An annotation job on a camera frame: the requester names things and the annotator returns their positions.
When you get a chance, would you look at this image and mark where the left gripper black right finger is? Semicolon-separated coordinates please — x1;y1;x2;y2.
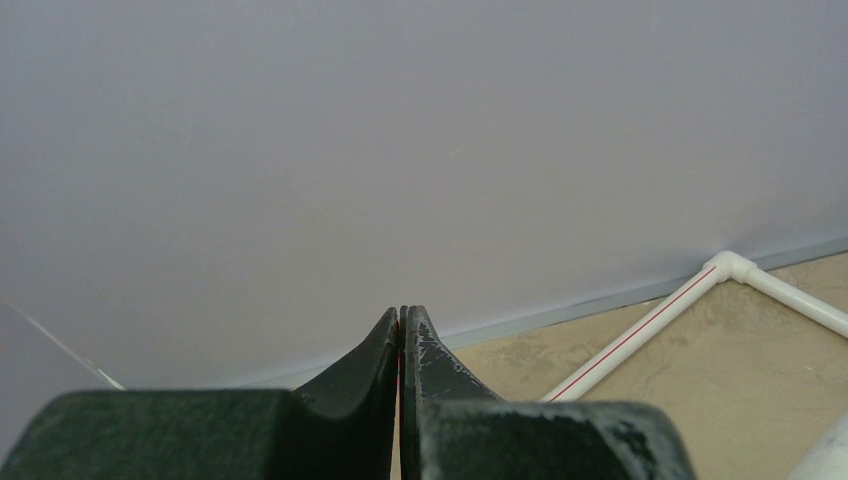
399;306;696;479

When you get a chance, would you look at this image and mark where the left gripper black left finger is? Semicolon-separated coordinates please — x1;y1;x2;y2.
1;308;399;479

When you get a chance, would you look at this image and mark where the white PVC pipe frame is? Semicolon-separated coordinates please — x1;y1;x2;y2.
541;249;848;480

